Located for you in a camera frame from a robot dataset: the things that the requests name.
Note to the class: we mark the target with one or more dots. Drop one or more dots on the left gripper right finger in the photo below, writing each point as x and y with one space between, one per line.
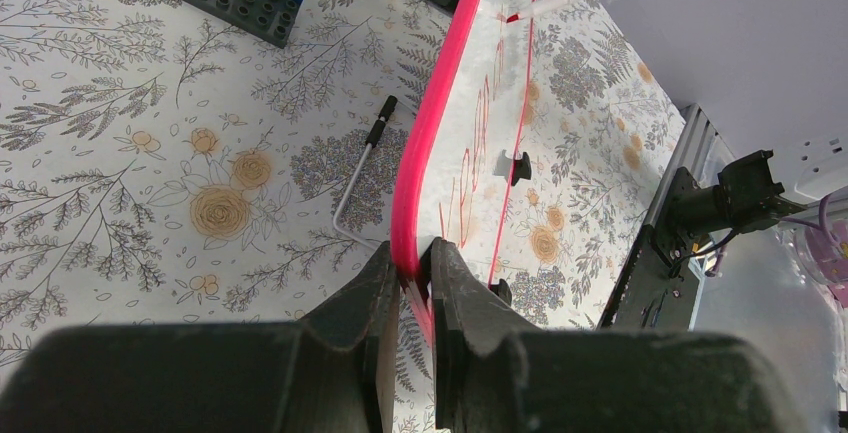
494 371

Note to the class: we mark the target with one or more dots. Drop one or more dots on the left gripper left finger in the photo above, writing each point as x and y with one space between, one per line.
333 370

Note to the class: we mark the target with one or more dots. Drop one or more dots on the pink framed whiteboard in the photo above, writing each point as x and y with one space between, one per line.
456 171

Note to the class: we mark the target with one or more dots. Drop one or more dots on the black whiteboard stand clip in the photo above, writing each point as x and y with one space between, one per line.
518 168

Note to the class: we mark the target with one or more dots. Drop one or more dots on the metal whiteboard stand rod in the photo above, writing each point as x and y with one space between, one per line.
372 140

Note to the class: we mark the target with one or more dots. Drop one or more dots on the white power socket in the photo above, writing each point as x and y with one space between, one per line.
811 168

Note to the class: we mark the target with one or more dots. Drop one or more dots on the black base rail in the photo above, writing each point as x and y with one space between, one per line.
653 292

